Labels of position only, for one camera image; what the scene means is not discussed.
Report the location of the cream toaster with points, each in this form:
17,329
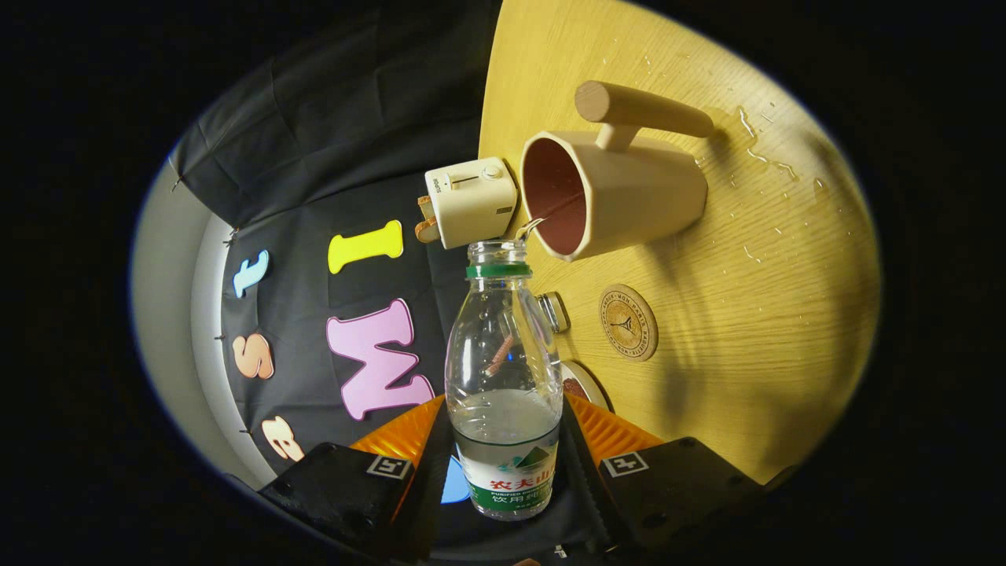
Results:
471,208

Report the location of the brown meat patty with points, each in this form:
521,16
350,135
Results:
574,387

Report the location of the black backdrop cloth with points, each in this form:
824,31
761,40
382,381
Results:
314,157

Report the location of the wooden table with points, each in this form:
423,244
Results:
747,330

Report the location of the small glass jar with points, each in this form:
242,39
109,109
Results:
556,312

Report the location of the toast bread slice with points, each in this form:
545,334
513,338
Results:
427,231
426,207

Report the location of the clear plastic juice bottle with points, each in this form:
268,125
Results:
503,440

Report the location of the beige round plate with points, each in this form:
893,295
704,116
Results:
591,381

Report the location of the round wooden coaster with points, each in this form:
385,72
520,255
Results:
629,322

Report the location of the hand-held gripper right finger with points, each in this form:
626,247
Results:
580,479

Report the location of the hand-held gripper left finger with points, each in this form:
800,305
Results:
428,495

